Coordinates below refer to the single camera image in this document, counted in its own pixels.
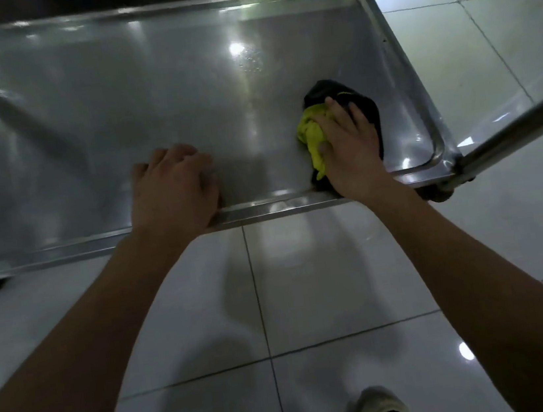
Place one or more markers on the person's right hand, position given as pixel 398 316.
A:
pixel 355 162

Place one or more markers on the grey and yellow cleaning cloth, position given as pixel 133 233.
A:
pixel 309 133

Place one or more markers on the person's right forearm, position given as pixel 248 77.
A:
pixel 487 294

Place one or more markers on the person's left hand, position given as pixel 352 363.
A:
pixel 175 196

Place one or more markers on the person's left forearm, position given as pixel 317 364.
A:
pixel 73 369

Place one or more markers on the dark blue sneaker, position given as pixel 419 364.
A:
pixel 380 408

